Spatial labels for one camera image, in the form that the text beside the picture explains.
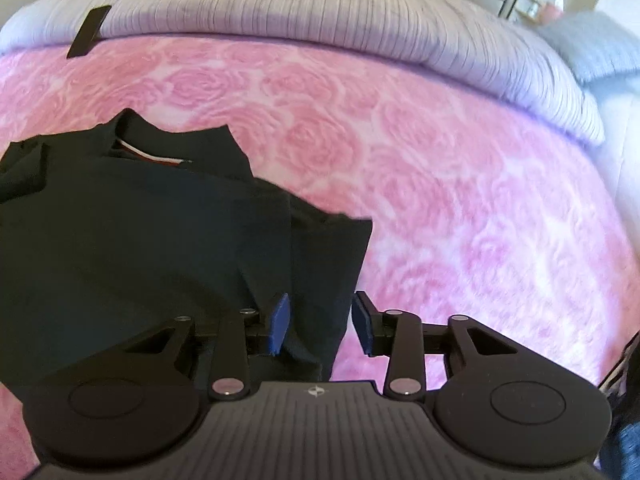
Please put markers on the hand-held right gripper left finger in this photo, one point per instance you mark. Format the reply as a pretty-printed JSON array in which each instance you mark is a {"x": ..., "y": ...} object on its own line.
[{"x": 278, "y": 322}]

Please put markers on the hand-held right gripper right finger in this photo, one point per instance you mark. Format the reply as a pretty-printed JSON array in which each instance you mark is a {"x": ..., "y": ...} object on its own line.
[{"x": 364, "y": 322}]

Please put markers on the dark teal polo shirt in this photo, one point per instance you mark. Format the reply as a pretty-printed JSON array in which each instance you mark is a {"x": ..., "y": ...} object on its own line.
[{"x": 150, "y": 235}]

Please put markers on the pink rose bed sheet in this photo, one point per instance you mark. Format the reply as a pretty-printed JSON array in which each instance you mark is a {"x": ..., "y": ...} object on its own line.
[{"x": 450, "y": 185}]

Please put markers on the person's blue jeans leg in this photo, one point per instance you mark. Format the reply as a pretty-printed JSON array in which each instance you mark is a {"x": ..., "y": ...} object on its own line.
[{"x": 622, "y": 450}]

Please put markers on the grey striped duvet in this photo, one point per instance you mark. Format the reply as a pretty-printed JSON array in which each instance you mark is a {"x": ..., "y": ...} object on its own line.
[{"x": 300, "y": 0}]

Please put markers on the black smartphone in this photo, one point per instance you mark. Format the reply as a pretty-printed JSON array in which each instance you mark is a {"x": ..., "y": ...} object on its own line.
[{"x": 89, "y": 31}]

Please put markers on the grey checked pillow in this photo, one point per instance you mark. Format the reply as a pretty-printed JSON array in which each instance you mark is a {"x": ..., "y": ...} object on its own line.
[{"x": 595, "y": 45}]

